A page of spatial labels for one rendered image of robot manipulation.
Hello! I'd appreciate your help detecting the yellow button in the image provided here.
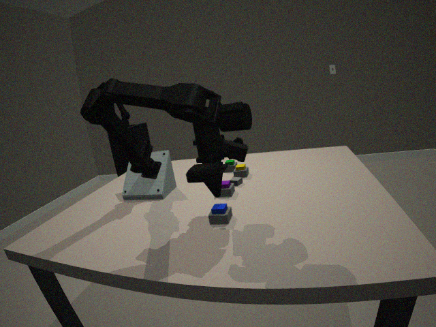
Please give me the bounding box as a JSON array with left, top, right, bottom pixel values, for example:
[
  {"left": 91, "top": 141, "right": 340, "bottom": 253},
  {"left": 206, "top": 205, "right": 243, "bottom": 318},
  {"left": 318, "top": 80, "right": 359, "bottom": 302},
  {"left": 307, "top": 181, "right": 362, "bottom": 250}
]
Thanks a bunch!
[{"left": 233, "top": 164, "right": 249, "bottom": 178}]

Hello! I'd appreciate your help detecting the blue button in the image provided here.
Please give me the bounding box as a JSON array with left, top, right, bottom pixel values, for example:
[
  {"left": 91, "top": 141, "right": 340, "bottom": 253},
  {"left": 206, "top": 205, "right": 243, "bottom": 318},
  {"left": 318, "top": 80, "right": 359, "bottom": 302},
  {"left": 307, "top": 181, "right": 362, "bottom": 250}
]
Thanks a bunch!
[{"left": 208, "top": 203, "right": 233, "bottom": 225}]

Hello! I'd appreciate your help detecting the purple button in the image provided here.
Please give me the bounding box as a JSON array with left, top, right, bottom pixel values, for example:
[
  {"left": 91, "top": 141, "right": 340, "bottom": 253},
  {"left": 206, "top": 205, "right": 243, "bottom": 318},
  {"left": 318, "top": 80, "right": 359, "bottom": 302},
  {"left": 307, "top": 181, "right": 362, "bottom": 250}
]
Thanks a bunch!
[{"left": 220, "top": 181, "right": 235, "bottom": 198}]

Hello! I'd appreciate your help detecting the green button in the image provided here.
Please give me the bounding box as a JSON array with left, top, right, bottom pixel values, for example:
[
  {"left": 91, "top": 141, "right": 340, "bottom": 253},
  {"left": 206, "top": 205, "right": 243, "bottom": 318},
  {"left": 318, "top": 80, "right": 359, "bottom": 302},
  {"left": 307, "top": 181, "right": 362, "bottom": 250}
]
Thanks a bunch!
[{"left": 224, "top": 159, "right": 238, "bottom": 172}]

